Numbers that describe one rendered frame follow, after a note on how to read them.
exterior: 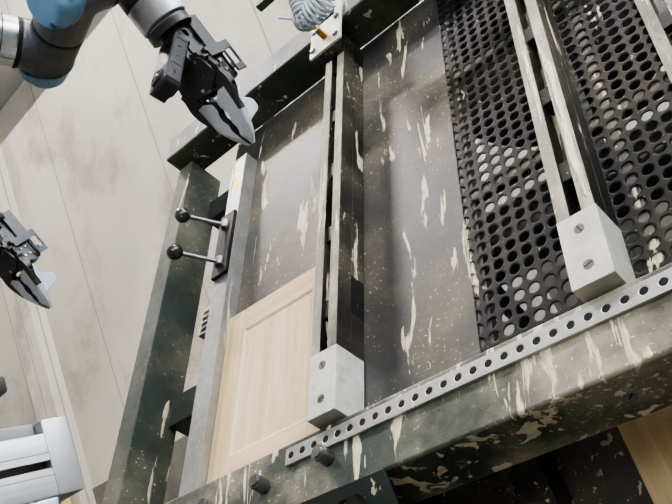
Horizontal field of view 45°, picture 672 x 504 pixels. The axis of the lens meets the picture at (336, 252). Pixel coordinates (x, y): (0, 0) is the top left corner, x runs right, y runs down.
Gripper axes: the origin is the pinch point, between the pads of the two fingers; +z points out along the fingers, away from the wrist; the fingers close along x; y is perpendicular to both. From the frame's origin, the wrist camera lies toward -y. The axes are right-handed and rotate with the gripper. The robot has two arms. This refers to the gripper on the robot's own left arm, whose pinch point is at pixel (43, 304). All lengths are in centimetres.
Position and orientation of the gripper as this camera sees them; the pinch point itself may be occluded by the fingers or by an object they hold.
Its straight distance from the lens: 172.1
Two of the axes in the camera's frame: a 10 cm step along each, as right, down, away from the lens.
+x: -6.6, 4.5, 6.0
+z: 6.2, 7.8, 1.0
